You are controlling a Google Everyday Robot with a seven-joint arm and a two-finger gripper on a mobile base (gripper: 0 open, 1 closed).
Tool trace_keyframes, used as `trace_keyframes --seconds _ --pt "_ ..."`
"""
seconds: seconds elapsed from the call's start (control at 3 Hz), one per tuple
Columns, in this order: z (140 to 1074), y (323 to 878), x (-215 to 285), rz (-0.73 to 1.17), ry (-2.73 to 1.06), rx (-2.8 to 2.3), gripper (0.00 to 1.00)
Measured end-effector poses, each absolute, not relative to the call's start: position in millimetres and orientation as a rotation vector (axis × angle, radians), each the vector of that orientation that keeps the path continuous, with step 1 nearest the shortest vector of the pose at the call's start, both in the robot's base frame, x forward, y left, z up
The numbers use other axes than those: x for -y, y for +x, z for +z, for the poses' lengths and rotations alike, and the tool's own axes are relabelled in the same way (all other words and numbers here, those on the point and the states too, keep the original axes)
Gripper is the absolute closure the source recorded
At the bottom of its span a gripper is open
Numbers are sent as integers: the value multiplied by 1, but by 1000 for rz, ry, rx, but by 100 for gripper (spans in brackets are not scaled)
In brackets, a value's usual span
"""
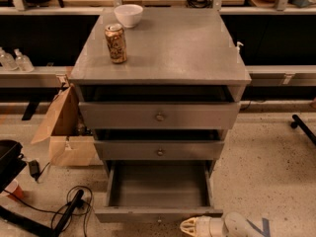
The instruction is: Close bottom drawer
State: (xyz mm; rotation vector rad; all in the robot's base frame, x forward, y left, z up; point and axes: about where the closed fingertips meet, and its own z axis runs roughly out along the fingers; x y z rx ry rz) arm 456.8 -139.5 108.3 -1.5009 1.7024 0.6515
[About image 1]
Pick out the black cable coil floor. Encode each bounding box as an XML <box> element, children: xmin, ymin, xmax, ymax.
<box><xmin>0</xmin><ymin>189</ymin><xmax>92</xmax><ymax>237</ymax></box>

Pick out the black stand leg left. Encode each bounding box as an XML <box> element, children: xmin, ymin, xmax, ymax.
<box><xmin>0</xmin><ymin>189</ymin><xmax>85</xmax><ymax>237</ymax></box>

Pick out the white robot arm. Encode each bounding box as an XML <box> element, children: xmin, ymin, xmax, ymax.
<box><xmin>180</xmin><ymin>212</ymin><xmax>265</xmax><ymax>237</ymax></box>

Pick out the clear sanitizer bottle left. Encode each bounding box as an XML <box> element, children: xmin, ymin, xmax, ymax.
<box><xmin>0</xmin><ymin>47</ymin><xmax>18</xmax><ymax>71</ymax></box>

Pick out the clear sanitizer bottle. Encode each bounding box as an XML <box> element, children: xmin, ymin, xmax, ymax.
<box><xmin>14</xmin><ymin>48</ymin><xmax>35</xmax><ymax>72</ymax></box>
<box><xmin>0</xmin><ymin>47</ymin><xmax>18</xmax><ymax>71</ymax></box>

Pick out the grey bottom drawer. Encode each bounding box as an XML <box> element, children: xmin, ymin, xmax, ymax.
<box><xmin>96</xmin><ymin>160</ymin><xmax>222</xmax><ymax>223</ymax></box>

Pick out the black caster leg right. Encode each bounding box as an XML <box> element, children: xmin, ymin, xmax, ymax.
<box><xmin>290</xmin><ymin>115</ymin><xmax>316</xmax><ymax>145</ymax></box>

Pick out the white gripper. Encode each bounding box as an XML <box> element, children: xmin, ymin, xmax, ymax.
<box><xmin>180</xmin><ymin>216</ymin><xmax>225</xmax><ymax>237</ymax></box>

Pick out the red plastic cup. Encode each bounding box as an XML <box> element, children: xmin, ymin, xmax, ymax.
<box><xmin>0</xmin><ymin>179</ymin><xmax>24</xmax><ymax>201</ymax></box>

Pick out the black bin left edge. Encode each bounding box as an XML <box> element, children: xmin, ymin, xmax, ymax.
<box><xmin>0</xmin><ymin>139</ymin><xmax>27</xmax><ymax>193</ymax></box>

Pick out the clear sanitizer bottle right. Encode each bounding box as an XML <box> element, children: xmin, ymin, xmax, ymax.
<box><xmin>14</xmin><ymin>48</ymin><xmax>35</xmax><ymax>72</ymax></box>

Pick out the grey wooden drawer cabinet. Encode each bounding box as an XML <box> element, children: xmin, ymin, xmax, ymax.
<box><xmin>68</xmin><ymin>7</ymin><xmax>253</xmax><ymax>180</ymax></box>

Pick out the grey drawer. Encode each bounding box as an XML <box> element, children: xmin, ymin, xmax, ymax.
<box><xmin>96</xmin><ymin>160</ymin><xmax>222</xmax><ymax>223</ymax></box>
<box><xmin>78</xmin><ymin>85</ymin><xmax>241</xmax><ymax>130</ymax></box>
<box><xmin>95</xmin><ymin>129</ymin><xmax>224</xmax><ymax>160</ymax></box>

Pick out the open cardboard box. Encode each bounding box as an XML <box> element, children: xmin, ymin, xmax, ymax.
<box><xmin>32</xmin><ymin>86</ymin><xmax>97</xmax><ymax>167</ymax></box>

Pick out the grey middle drawer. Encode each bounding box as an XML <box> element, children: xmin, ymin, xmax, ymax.
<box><xmin>95</xmin><ymin>129</ymin><xmax>224</xmax><ymax>160</ymax></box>

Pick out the black power adapter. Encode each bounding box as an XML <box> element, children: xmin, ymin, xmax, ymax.
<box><xmin>29</xmin><ymin>160</ymin><xmax>40</xmax><ymax>179</ymax></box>

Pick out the white ceramic bowl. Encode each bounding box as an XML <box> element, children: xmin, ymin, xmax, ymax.
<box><xmin>115</xmin><ymin>4</ymin><xmax>143</xmax><ymax>28</ymax></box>

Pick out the white pump bottle behind cabinet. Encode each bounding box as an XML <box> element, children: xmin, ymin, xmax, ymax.
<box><xmin>236</xmin><ymin>41</ymin><xmax>244</xmax><ymax>53</ymax></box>

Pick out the grey top drawer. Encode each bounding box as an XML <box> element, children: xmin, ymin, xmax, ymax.
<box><xmin>78</xmin><ymin>85</ymin><xmax>241</xmax><ymax>130</ymax></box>

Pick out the gold soda can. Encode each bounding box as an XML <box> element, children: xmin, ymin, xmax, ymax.
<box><xmin>105</xmin><ymin>23</ymin><xmax>127</xmax><ymax>64</ymax></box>

